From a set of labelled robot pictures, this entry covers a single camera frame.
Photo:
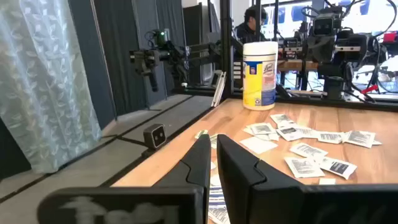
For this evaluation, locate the disinfecting wipes canister yellow label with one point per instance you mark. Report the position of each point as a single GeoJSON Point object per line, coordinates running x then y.
{"type": "Point", "coordinates": [259, 81]}

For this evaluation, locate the plain white gauze packet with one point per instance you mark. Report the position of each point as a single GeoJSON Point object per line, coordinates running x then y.
{"type": "Point", "coordinates": [258, 145]}

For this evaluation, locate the wooden workbench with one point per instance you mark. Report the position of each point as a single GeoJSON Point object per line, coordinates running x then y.
{"type": "Point", "coordinates": [295, 65]}

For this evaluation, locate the narrow plain white packet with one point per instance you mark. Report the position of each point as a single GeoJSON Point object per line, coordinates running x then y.
{"type": "Point", "coordinates": [214, 180]}

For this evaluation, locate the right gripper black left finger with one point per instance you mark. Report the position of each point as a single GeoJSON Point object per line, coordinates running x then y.
{"type": "Point", "coordinates": [174, 202]}

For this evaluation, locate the blue-striped bandage packet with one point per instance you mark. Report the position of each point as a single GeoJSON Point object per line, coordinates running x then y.
{"type": "Point", "coordinates": [216, 199]}

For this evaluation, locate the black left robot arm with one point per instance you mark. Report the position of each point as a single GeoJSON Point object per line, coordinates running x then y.
{"type": "Point", "coordinates": [334, 87]}

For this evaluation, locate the small black table camera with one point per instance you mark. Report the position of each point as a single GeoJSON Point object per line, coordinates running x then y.
{"type": "Point", "coordinates": [154, 136]}

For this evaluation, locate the small plain white packet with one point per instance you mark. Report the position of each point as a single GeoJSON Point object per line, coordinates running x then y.
{"type": "Point", "coordinates": [327, 181]}

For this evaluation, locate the neighbouring station black robot arm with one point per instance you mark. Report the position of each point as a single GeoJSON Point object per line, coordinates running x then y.
{"type": "Point", "coordinates": [174, 56]}

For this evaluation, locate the silver metal bar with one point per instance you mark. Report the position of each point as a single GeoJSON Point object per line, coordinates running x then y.
{"type": "Point", "coordinates": [219, 88]}

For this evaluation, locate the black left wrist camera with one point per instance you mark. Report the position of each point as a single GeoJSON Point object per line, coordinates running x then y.
{"type": "Point", "coordinates": [323, 26]}

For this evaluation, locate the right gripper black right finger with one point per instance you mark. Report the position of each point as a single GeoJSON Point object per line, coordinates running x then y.
{"type": "Point", "coordinates": [264, 199]}

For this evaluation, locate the person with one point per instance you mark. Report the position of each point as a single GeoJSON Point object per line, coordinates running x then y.
{"type": "Point", "coordinates": [252, 26]}

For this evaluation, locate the dark grey partition panel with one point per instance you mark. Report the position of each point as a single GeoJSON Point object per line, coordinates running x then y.
{"type": "Point", "coordinates": [124, 56]}

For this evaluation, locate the green wrapped adhesive bandage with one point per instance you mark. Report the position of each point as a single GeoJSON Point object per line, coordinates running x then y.
{"type": "Point", "coordinates": [214, 140]}
{"type": "Point", "coordinates": [201, 133]}

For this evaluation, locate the white lace curtain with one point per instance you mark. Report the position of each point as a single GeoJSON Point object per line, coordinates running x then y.
{"type": "Point", "coordinates": [46, 77]}

